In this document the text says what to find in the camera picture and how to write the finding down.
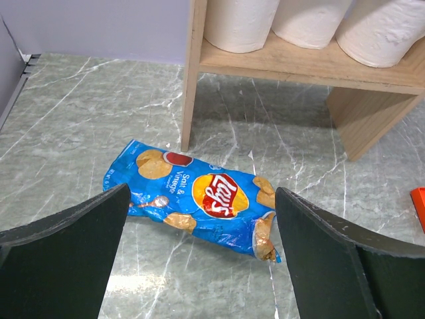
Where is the wooden two-tier shelf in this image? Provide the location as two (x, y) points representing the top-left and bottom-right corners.
(181, 1), (424, 161)

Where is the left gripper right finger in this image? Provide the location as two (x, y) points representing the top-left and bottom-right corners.
(276, 187), (424, 318)

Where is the orange razor package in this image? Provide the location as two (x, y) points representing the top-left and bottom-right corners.
(410, 187), (425, 233)

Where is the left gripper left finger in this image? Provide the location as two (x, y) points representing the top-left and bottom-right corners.
(1, 184), (130, 318)

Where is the blue Lays chip bag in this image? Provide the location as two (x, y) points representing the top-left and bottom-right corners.
(103, 140), (281, 263)

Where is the white paper roll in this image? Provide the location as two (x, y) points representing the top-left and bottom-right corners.
(272, 0), (352, 49)
(204, 0), (279, 53)
(336, 0), (424, 68)

